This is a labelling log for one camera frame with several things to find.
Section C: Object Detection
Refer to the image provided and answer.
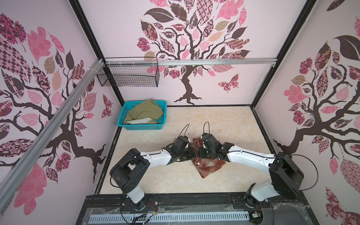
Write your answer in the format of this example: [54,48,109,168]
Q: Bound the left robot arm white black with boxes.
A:
[109,136,195,205]

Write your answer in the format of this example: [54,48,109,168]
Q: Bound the white folded garment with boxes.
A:
[124,117,158,125]

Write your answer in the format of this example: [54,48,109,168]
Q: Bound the black wire basket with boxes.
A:
[97,56,160,87]

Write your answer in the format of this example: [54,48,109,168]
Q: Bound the teal plastic basket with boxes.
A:
[117,100,167,130]

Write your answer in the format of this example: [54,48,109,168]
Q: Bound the aluminium rail left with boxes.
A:
[1,59,104,210]

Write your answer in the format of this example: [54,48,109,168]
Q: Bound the aluminium rail back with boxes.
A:
[106,58,277,66]

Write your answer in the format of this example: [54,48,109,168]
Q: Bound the white slotted cable duct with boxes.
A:
[88,211,249,225]

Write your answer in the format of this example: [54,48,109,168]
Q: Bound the red plaid skirt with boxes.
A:
[190,138,226,179]

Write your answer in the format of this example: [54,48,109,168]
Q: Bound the olive green skirt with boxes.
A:
[123,99,164,123]

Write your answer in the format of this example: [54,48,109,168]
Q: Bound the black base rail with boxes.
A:
[76,192,319,225]

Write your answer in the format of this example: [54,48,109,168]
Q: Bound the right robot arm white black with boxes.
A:
[200,133,304,203]

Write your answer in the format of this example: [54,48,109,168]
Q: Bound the aluminium rail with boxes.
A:
[106,58,277,66]
[1,59,104,210]

